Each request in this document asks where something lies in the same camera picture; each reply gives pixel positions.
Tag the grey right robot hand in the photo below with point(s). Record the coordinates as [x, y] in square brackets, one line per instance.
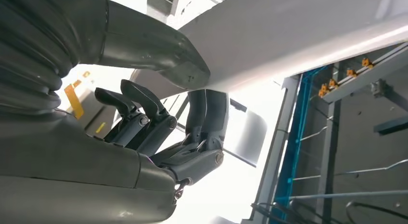
[79, 168]

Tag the steel workbench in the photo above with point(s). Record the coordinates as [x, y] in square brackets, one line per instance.
[89, 118]

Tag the yellow workbench tape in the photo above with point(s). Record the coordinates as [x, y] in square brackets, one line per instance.
[74, 103]

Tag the orange clip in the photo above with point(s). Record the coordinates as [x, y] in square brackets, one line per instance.
[323, 90]
[351, 73]
[366, 63]
[333, 83]

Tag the blue frame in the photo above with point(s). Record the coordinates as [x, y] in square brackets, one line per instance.
[296, 136]

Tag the grey metal frame with rails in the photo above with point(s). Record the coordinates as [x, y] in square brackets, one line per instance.
[360, 136]

